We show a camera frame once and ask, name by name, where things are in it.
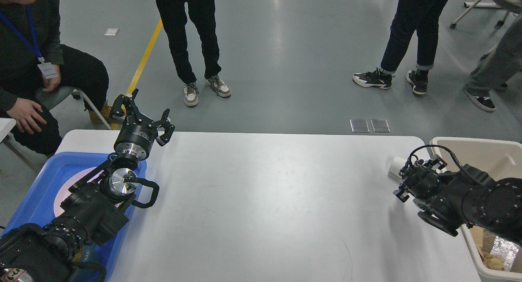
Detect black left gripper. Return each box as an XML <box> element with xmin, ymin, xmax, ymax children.
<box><xmin>109</xmin><ymin>89</ymin><xmax>175</xmax><ymax>158</ymax></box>

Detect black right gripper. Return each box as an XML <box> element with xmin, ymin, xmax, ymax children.
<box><xmin>393</xmin><ymin>154</ymin><xmax>447</xmax><ymax>203</ymax></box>

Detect white cup sideways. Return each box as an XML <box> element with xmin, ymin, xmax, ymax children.
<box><xmin>388</xmin><ymin>157</ymin><xmax>407</xmax><ymax>183</ymax></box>

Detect brown paper bag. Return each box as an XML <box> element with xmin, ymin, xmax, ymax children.
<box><xmin>469</xmin><ymin>226</ymin><xmax>484</xmax><ymax>250</ymax></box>

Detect pink plate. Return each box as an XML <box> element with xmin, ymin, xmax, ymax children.
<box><xmin>53</xmin><ymin>167</ymin><xmax>95</xmax><ymax>217</ymax></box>

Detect grey-blue mug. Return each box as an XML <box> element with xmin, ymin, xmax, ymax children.
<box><xmin>77</xmin><ymin>242</ymin><xmax>100</xmax><ymax>263</ymax></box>

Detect foil with paper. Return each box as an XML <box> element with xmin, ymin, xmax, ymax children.
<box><xmin>484</xmin><ymin>231</ymin><xmax>522</xmax><ymax>273</ymax></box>

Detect brown paper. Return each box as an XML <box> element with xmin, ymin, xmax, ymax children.
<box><xmin>477</xmin><ymin>244</ymin><xmax>506</xmax><ymax>271</ymax></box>

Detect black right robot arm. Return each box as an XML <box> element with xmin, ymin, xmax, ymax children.
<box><xmin>389</xmin><ymin>145</ymin><xmax>522</xmax><ymax>244</ymax></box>

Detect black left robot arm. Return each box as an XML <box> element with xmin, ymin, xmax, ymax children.
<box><xmin>0</xmin><ymin>89</ymin><xmax>175</xmax><ymax>282</ymax></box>

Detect brown shoe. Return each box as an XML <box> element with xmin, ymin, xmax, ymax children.
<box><xmin>86</xmin><ymin>101</ymin><xmax>121</xmax><ymax>124</ymax></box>

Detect floor outlet plate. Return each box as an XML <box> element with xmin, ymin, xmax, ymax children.
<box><xmin>370</xmin><ymin>119</ymin><xmax>391</xmax><ymax>133</ymax></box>
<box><xmin>350</xmin><ymin>120</ymin><xmax>370</xmax><ymax>133</ymax></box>

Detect grey office chair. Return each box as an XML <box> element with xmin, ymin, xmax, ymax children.
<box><xmin>0</xmin><ymin>86</ymin><xmax>112</xmax><ymax>172</ymax></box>

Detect beige waste bin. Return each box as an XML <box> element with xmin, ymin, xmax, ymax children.
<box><xmin>430</xmin><ymin>137</ymin><xmax>522</xmax><ymax>282</ymax></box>

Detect person with grey sneakers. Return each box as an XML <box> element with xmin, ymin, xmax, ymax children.
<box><xmin>153</xmin><ymin>0</ymin><xmax>232</xmax><ymax>107</ymax></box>

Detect dark seated person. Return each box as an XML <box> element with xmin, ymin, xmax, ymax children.
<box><xmin>0</xmin><ymin>0</ymin><xmax>111</xmax><ymax>157</ymax></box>

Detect white side table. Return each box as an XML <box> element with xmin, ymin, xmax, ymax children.
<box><xmin>0</xmin><ymin>117</ymin><xmax>16</xmax><ymax>146</ymax></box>

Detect blue plastic tray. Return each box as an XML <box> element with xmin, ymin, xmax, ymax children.
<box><xmin>2</xmin><ymin>152</ymin><xmax>146</xmax><ymax>282</ymax></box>

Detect person in blue jeans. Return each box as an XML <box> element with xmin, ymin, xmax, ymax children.
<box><xmin>463</xmin><ymin>15</ymin><xmax>522</xmax><ymax>112</ymax></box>

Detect person in black clothes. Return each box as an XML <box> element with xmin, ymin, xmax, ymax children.
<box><xmin>352</xmin><ymin>0</ymin><xmax>448</xmax><ymax>96</ymax></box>

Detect white rolling stand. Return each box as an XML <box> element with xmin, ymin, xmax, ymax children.
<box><xmin>450</xmin><ymin>0</ymin><xmax>510</xmax><ymax>29</ymax></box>

